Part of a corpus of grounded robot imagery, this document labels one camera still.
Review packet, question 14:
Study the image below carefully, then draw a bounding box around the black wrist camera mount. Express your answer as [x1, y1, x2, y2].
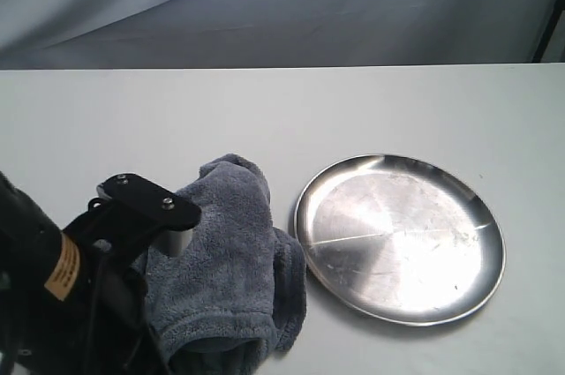
[96, 173, 201, 257]

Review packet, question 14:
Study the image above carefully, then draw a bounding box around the grey-blue fleece towel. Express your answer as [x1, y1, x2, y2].
[134, 154, 306, 374]

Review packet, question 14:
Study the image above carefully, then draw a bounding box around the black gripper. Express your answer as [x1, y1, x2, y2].
[64, 209, 169, 374]

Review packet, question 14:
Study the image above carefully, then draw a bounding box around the grey fabric backdrop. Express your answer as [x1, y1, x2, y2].
[1, 0, 554, 70]

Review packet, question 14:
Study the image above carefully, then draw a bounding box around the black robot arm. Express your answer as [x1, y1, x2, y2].
[1, 178, 169, 374]

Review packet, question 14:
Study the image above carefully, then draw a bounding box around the round stainless steel plate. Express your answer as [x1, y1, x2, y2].
[292, 154, 507, 326]

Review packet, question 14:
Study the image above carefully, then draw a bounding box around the black backdrop stand pole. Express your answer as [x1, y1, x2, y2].
[531, 0, 564, 64]

